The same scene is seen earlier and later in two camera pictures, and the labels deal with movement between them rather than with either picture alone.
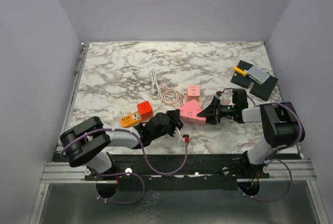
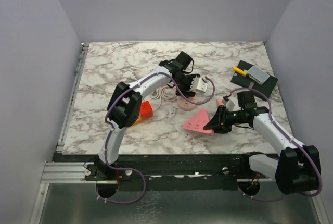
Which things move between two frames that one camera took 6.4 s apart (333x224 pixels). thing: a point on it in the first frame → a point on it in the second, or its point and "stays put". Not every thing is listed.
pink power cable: x=179 y=95 → x=165 y=99
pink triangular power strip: x=189 y=111 → x=196 y=124
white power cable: x=155 y=90 stays put
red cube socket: x=145 y=110 stays put
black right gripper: x=212 y=113 → x=219 y=121
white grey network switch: x=257 y=75 stays put
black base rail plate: x=179 y=171 stays put
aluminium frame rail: x=54 y=170 stays put
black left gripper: x=175 y=120 → x=186 y=91
